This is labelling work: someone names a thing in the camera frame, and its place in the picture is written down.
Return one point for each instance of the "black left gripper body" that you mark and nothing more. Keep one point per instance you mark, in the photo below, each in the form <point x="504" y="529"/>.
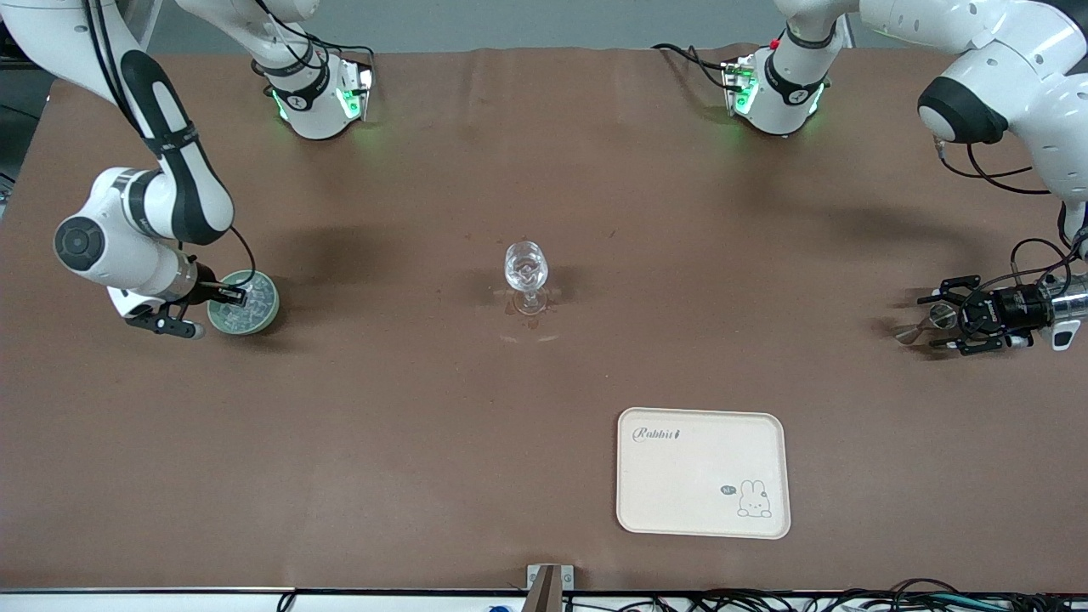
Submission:
<point x="1009" y="308"/>

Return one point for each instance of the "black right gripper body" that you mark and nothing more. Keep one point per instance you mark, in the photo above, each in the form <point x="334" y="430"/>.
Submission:
<point x="206" y="291"/>

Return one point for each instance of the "clear ice cubes pile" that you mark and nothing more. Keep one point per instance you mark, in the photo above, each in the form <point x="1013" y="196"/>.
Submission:
<point x="255" y="310"/>

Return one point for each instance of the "steel double jigger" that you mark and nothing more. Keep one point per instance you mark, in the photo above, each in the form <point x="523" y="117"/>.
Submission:
<point x="908" y="333"/>

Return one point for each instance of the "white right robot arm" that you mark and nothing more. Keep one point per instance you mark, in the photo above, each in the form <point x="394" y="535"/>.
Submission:
<point x="170" y="187"/>

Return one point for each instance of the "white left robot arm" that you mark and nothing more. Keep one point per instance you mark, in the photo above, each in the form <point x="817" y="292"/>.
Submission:
<point x="1003" y="59"/>

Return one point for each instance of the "clear wine glass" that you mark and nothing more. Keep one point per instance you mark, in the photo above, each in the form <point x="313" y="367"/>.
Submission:
<point x="525" y="268"/>

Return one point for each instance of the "green round bowl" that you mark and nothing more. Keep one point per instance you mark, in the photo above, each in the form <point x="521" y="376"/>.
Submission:
<point x="270" y="314"/>

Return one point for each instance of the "brown table cover sheet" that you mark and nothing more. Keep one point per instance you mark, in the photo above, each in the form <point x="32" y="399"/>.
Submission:
<point x="425" y="425"/>

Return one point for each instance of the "cream rabbit print tray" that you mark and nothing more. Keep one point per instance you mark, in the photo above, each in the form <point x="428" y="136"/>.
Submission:
<point x="697" y="476"/>

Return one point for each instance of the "green-lit metal connector bracket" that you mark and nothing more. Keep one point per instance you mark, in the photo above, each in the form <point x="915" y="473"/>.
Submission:
<point x="357" y="89"/>
<point x="738" y="85"/>

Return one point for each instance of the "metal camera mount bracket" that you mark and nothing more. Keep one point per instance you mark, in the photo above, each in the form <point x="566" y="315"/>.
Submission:
<point x="535" y="578"/>

